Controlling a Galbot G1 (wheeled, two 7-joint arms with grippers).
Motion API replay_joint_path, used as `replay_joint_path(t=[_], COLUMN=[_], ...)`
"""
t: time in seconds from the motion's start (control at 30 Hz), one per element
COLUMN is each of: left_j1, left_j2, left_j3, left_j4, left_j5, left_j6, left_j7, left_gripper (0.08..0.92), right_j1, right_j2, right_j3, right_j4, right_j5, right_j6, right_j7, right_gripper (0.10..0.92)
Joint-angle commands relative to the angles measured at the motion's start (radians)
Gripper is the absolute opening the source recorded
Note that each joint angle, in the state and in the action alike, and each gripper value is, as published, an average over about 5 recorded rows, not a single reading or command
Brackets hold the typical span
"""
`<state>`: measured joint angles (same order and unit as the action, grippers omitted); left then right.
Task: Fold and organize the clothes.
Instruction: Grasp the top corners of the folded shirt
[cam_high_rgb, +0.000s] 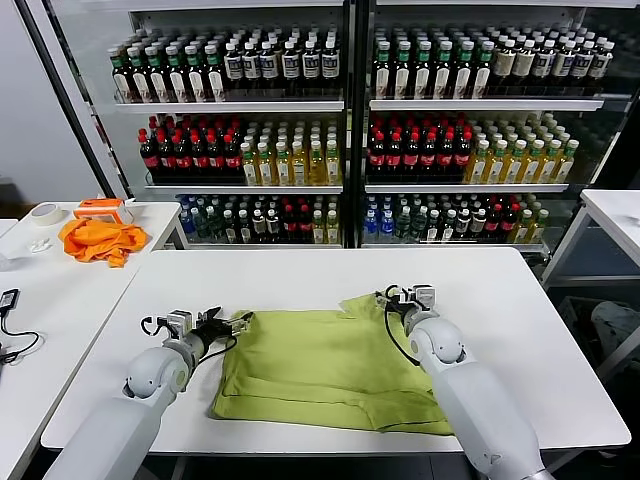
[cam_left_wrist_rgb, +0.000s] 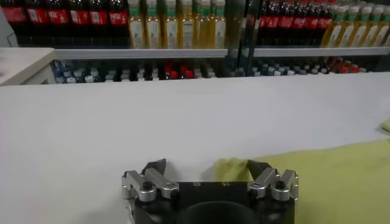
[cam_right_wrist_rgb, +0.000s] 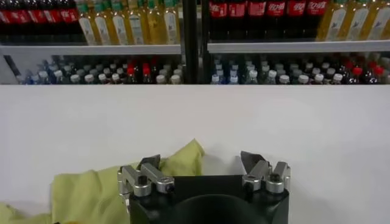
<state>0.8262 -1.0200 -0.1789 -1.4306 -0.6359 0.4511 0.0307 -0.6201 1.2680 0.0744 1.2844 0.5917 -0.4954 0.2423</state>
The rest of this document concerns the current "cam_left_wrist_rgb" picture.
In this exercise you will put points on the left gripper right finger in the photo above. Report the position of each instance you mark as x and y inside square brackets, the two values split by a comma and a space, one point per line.
[274, 184]

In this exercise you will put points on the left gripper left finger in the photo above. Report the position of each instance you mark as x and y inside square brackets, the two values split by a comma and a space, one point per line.
[152, 182]

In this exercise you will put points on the green printed t-shirt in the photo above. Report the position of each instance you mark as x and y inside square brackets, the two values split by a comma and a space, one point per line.
[335, 182]

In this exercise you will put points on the white shelf board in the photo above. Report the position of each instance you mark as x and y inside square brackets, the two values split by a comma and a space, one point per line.
[320, 51]
[137, 53]

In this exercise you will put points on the blue label water bottle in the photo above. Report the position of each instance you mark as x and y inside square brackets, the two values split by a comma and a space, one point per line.
[59, 72]

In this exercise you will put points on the yellow tea bottle green label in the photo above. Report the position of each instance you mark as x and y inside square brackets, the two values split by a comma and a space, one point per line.
[385, 32]
[348, 33]
[203, 30]
[335, 33]
[375, 32]
[171, 30]
[219, 30]
[153, 30]
[136, 30]
[362, 33]
[187, 30]

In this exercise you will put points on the black framed display cooler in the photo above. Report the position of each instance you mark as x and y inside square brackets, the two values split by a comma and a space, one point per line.
[243, 30]

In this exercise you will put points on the white side table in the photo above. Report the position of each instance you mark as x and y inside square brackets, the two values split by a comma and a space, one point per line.
[21, 64]

